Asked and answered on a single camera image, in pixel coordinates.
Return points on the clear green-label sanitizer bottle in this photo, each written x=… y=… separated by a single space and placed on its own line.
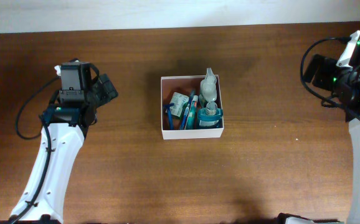
x=208 y=88

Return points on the green white toothpaste tube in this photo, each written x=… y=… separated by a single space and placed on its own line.
x=192 y=113

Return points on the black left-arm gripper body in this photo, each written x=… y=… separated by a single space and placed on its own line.
x=99 y=96

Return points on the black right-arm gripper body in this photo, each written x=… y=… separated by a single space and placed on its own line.
x=328 y=76

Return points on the green white soap box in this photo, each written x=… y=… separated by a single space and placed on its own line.
x=179 y=102

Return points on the blue mouthwash bottle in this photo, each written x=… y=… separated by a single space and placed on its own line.
x=209 y=117

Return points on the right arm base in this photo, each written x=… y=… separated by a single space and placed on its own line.
x=286 y=218

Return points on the blue toothbrush with cap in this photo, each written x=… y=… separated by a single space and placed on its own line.
x=186 y=111

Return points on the blue disposable razor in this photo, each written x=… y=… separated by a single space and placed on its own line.
x=167 y=107

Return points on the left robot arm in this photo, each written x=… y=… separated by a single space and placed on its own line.
x=65 y=123

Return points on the pink open cardboard box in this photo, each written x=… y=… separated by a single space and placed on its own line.
x=184 y=85

